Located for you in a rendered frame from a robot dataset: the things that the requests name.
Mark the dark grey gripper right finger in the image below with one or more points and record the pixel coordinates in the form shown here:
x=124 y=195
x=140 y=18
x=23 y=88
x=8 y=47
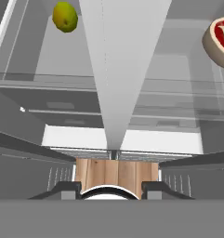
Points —
x=153 y=189

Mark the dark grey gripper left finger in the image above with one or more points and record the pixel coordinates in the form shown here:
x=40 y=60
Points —
x=68 y=189

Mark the grey side-by-side fridge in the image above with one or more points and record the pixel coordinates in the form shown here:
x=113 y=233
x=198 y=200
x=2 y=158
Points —
x=122 y=77

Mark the red raw steak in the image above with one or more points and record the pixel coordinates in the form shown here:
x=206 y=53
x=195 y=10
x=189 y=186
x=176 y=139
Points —
x=220 y=38

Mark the white and black round thing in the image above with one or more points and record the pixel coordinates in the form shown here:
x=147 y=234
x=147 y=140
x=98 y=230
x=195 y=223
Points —
x=108 y=190

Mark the yellow-green pear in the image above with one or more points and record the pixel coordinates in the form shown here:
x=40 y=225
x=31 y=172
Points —
x=65 y=17

